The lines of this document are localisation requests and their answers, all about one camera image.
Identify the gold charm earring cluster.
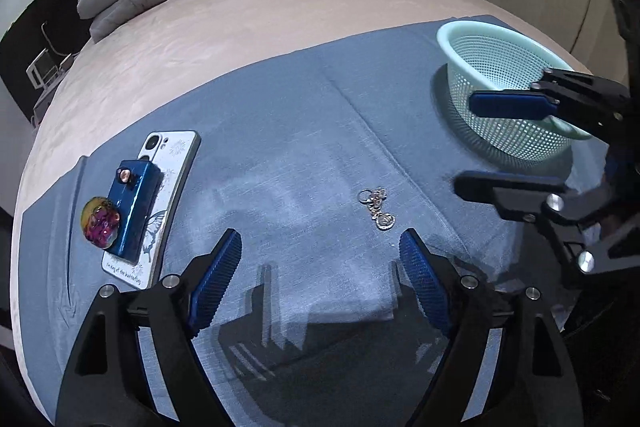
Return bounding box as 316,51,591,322
357,187,396,232

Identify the mint green plastic basket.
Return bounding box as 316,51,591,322
436,20,591,161

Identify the blue grey cloth mat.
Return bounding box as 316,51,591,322
18,23,590,426

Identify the iridescent purple round brooch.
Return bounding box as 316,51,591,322
80,196,120,251

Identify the blue metal box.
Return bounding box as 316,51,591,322
106,157,163,263

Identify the white butterfly phone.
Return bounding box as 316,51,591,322
102,130,201,289

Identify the white bedside appliance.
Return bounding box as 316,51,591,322
26,49,62,90

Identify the beige bed cover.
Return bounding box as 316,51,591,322
8,0,591,218

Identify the lower grey folded blanket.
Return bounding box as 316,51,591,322
89,0,167,43

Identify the white charging cable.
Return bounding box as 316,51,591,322
41,22,76,63

